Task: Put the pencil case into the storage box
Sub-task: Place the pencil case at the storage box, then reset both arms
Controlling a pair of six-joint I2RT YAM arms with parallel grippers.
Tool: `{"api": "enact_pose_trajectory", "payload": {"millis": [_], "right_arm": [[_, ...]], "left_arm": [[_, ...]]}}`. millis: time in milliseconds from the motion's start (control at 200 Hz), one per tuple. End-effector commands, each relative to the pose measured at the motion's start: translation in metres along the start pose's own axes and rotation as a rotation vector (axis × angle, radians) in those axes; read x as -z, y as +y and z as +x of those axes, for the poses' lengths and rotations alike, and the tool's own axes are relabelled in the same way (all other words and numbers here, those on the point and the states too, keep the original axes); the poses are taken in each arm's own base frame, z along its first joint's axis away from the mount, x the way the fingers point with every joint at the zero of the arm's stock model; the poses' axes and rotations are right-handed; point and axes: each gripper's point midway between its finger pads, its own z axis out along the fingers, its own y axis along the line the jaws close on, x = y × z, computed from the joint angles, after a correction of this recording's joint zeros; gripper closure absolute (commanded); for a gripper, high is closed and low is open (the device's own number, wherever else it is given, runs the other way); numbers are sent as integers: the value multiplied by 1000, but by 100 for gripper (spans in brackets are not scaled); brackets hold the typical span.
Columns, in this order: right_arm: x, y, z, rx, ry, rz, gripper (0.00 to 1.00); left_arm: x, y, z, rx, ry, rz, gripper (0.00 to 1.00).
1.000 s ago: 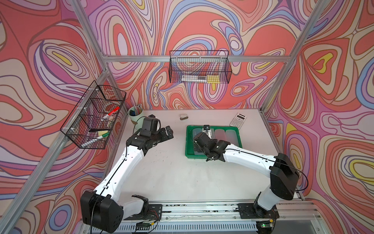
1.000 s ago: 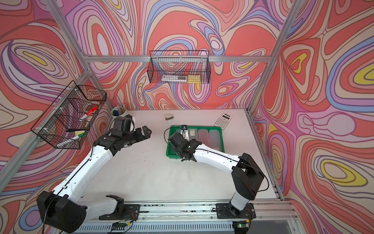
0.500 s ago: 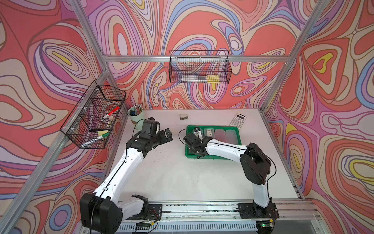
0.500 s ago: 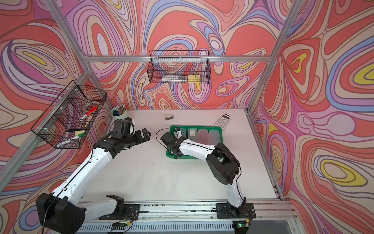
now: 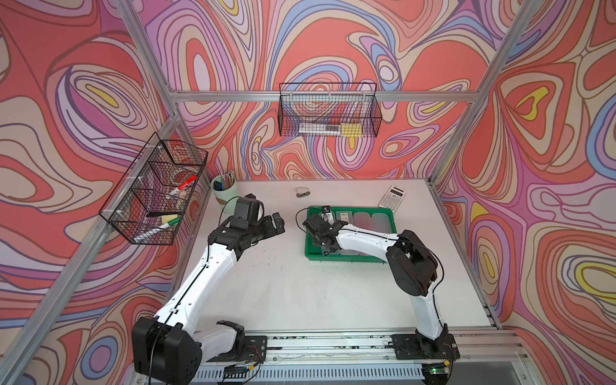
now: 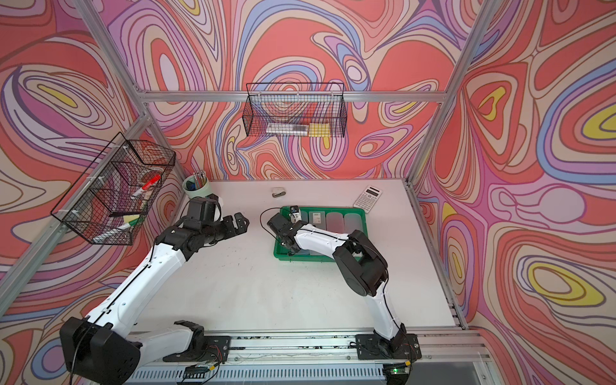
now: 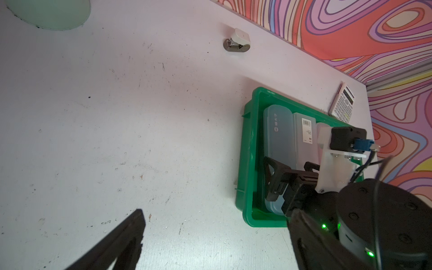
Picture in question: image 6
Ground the green plastic storage tray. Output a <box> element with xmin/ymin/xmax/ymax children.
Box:
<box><xmin>274</xmin><ymin>206</ymin><xmax>368</xmax><ymax>262</ymax></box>

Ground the wire basket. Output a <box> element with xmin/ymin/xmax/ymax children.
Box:
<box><xmin>51</xmin><ymin>133</ymin><xmax>176</xmax><ymax>245</ymax></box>
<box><xmin>242</xmin><ymin>82</ymin><xmax>348</xmax><ymax>137</ymax></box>

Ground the clear box in basket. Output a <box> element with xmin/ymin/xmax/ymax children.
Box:
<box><xmin>266</xmin><ymin>122</ymin><xmax>310</xmax><ymax>136</ymax></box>

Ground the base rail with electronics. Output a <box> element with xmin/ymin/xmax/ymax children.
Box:
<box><xmin>129</xmin><ymin>329</ymin><xmax>502</xmax><ymax>384</ymax></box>

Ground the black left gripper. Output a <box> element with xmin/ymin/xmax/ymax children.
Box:
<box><xmin>200</xmin><ymin>211</ymin><xmax>250</xmax><ymax>245</ymax></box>

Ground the green pen cup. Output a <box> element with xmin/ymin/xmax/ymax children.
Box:
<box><xmin>182</xmin><ymin>171</ymin><xmax>213</xmax><ymax>199</ymax></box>

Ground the white scientific calculator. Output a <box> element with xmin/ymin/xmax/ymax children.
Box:
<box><xmin>353</xmin><ymin>185</ymin><xmax>383</xmax><ymax>213</ymax></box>

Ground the back wire basket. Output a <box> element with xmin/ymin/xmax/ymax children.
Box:
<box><xmin>242</xmin><ymin>82</ymin><xmax>348</xmax><ymax>137</ymax></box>

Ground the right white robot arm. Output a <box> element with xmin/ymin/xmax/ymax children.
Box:
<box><xmin>267</xmin><ymin>213</ymin><xmax>415</xmax><ymax>360</ymax></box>

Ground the green white marker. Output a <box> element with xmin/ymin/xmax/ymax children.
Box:
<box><xmin>92</xmin><ymin>219</ymin><xmax>141</xmax><ymax>243</ymax></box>

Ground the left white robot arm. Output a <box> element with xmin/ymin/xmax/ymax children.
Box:
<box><xmin>59</xmin><ymin>194</ymin><xmax>250</xmax><ymax>384</ymax></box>

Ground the clear frosted pencil case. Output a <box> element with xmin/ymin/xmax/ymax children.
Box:
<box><xmin>308</xmin><ymin>211</ymin><xmax>327</xmax><ymax>229</ymax></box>

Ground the white translucent pencil case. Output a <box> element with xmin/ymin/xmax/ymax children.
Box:
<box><xmin>343</xmin><ymin>213</ymin><xmax>364</xmax><ymax>234</ymax></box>

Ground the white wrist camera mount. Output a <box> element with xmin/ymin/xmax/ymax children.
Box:
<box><xmin>289</xmin><ymin>205</ymin><xmax>303</xmax><ymax>224</ymax></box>

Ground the left wire basket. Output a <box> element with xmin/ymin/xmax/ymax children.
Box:
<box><xmin>51</xmin><ymin>133</ymin><xmax>176</xmax><ymax>245</ymax></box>

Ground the teal pencil case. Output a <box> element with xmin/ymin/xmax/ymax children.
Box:
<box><xmin>295</xmin><ymin>249</ymin><xmax>320</xmax><ymax>256</ymax></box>

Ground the yellow box in basket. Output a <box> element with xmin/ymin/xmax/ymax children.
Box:
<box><xmin>308</xmin><ymin>123</ymin><xmax>331</xmax><ymax>137</ymax></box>

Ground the red marker in basket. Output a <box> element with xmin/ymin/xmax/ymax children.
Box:
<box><xmin>131</xmin><ymin>175</ymin><xmax>161</xmax><ymax>199</ymax></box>

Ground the pink pencil case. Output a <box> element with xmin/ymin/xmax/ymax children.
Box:
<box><xmin>326</xmin><ymin>212</ymin><xmax>345</xmax><ymax>234</ymax></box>

